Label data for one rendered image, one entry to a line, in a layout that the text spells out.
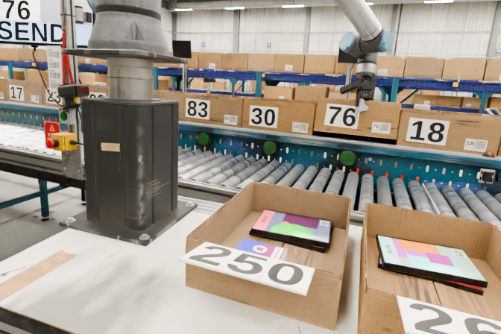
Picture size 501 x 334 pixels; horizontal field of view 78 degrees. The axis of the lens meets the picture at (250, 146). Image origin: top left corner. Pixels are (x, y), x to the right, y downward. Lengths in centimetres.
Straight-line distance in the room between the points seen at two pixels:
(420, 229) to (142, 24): 83
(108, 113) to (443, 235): 86
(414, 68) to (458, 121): 456
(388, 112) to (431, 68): 460
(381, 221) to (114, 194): 68
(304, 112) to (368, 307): 121
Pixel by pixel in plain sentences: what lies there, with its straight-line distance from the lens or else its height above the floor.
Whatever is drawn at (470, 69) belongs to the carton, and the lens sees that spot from 628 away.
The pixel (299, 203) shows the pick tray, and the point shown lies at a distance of 91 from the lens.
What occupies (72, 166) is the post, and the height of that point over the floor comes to 72.
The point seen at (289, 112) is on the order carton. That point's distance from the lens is 164.
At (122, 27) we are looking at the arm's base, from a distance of 80.
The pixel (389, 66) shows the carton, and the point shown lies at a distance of 612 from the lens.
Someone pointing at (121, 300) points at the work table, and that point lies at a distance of 65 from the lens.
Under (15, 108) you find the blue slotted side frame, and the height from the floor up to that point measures 85.
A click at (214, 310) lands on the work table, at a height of 75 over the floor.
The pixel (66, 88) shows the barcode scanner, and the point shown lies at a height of 107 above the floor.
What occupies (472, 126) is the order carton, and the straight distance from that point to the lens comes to 164.
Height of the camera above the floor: 113
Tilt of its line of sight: 11 degrees down
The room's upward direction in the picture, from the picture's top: 3 degrees clockwise
